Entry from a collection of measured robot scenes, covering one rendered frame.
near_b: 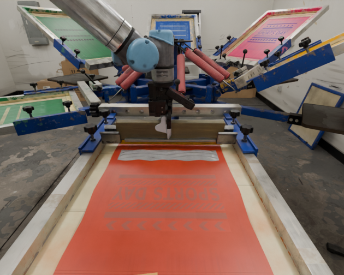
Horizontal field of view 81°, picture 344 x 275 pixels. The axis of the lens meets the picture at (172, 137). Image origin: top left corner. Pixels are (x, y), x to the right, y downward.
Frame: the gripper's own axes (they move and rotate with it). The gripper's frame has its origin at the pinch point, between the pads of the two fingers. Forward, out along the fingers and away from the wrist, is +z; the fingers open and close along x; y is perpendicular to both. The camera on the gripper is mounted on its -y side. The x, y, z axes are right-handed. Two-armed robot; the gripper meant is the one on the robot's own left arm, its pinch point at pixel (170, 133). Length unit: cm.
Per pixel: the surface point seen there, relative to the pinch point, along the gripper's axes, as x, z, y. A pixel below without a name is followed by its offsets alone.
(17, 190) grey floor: -77, 99, 151
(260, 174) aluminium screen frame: 23.1, 2.0, -26.5
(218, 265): 46.6, 5.2, -10.1
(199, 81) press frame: -94, 0, -21
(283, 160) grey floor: -131, 103, -131
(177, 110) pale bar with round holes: -21.8, -1.4, -3.2
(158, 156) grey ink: 9.0, 4.7, 4.3
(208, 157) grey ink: 9.6, 4.8, -13.8
